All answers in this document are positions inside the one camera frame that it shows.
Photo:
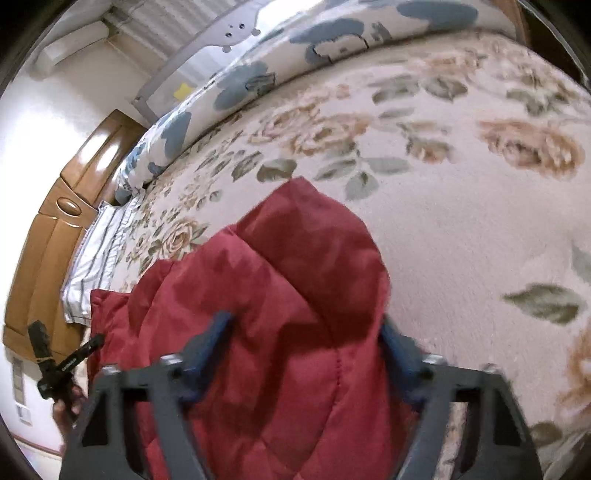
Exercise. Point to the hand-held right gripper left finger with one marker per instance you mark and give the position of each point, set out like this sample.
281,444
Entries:
210,344

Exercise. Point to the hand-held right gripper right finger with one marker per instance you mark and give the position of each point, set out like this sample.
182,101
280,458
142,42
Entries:
398,357

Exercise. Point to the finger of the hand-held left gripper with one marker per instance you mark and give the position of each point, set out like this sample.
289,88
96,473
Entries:
39,344
85,350

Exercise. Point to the red quilted jacket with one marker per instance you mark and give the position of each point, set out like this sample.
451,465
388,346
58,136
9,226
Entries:
277,323

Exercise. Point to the person's left hand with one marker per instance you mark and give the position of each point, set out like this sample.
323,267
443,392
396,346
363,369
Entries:
69,408

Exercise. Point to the wooden headboard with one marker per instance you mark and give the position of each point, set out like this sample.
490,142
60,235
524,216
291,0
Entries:
41,258

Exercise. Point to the striped white pillow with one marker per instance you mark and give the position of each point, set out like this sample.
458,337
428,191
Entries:
97,258

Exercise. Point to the floral bed blanket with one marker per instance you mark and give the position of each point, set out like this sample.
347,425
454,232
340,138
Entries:
461,207

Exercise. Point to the white air conditioner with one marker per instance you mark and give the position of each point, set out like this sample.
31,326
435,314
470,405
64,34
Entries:
69,46

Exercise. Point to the blue patterned white duvet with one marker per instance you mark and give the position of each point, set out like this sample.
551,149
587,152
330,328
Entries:
323,41

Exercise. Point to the white wall socket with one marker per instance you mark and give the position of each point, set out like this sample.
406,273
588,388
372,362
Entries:
22,392

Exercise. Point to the grey bed guard rail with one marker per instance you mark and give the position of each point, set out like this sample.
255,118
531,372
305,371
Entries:
231,27

